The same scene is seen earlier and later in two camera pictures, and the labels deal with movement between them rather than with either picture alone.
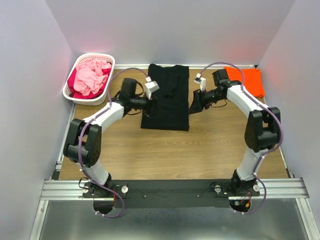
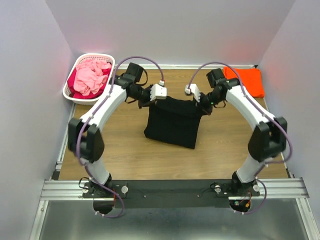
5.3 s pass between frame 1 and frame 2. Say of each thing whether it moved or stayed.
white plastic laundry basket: stayed
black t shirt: moved
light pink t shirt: stayed
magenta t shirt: stayed
